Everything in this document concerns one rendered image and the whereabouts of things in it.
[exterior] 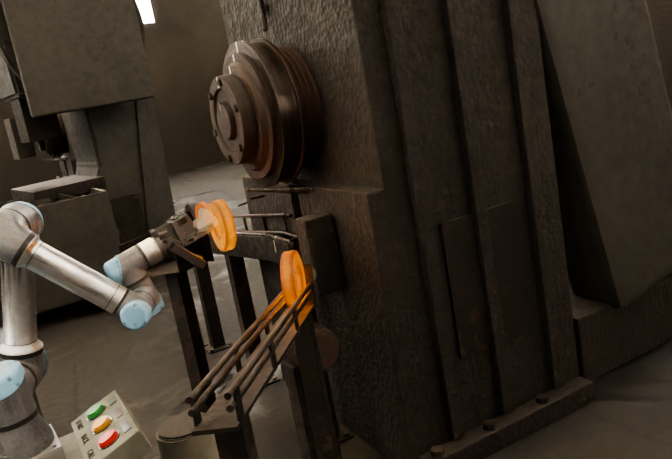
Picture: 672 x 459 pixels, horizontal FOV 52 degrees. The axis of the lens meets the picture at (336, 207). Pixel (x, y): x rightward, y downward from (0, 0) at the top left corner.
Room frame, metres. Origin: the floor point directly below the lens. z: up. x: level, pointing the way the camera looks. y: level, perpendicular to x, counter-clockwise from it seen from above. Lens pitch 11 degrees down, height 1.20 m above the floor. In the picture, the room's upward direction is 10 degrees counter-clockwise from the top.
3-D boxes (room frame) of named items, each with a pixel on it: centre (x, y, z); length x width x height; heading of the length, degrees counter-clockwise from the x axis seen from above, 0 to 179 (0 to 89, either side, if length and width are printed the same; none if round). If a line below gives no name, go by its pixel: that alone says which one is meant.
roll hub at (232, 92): (2.17, 0.28, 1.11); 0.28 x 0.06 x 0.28; 27
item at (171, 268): (2.53, 0.66, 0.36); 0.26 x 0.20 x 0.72; 62
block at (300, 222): (2.01, 0.07, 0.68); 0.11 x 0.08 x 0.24; 117
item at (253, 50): (2.21, 0.19, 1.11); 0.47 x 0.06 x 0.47; 27
